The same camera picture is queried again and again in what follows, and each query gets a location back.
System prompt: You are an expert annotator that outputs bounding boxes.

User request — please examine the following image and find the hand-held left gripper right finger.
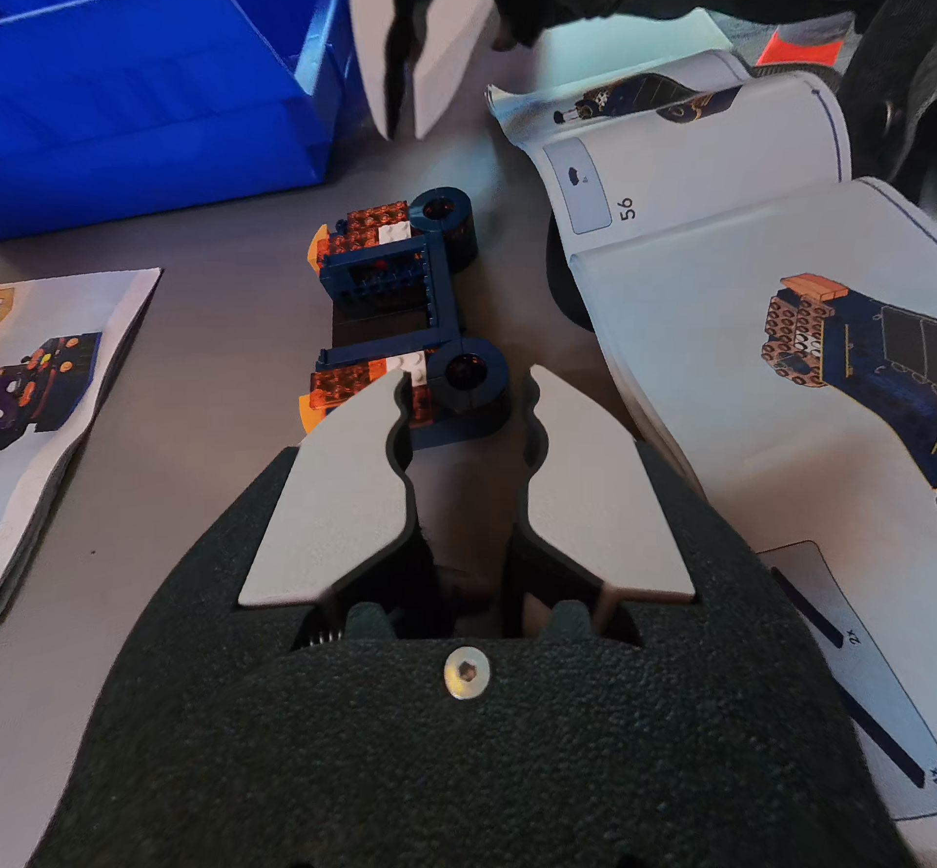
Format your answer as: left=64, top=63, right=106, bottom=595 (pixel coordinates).
left=516, top=364, right=696, bottom=635

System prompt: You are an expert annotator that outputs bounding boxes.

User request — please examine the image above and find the blue and orange brick model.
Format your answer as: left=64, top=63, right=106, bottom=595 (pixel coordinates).
left=300, top=187, right=513, bottom=452

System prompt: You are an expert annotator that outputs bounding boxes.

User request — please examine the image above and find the closed booklet, purple arcade picture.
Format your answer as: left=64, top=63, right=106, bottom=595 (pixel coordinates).
left=0, top=268, right=163, bottom=616

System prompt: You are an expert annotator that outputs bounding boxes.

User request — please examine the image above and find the open instruction booklet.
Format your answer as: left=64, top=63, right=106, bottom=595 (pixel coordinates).
left=487, top=48, right=937, bottom=840

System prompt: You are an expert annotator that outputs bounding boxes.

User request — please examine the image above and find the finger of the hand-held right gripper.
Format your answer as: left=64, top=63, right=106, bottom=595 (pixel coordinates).
left=410, top=0, right=502, bottom=142
left=350, top=0, right=411, bottom=144

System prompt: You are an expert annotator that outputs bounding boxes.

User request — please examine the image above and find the black round disc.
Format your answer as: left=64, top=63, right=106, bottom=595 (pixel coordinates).
left=545, top=216, right=597, bottom=334

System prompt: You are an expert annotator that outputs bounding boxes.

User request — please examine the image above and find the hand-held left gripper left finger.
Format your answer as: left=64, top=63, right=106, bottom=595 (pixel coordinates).
left=238, top=370, right=418, bottom=609

